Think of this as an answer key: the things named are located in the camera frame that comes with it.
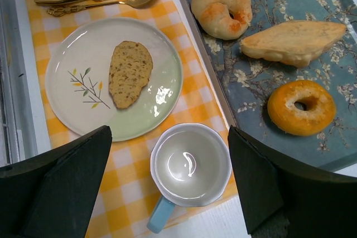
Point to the orange bagel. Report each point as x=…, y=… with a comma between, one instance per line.
x=301, y=108

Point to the white mug blue handle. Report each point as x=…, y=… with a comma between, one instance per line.
x=190, y=165

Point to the gold spoon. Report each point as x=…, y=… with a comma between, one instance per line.
x=58, y=11

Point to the long pastry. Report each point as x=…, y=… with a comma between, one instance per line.
x=294, y=43

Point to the white green ceramic plate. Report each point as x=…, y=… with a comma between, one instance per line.
x=77, y=79

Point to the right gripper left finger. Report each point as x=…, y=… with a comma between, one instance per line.
x=53, y=194

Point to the aluminium table frame rail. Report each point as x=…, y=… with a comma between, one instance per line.
x=18, y=141

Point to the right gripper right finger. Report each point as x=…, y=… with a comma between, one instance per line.
x=283, y=197

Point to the brown seeded bread slice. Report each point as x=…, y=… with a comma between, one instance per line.
x=130, y=69

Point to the twisted orange bread roll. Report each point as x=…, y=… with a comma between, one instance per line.
x=224, y=19

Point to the blue floral tray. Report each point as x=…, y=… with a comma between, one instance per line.
x=244, y=85

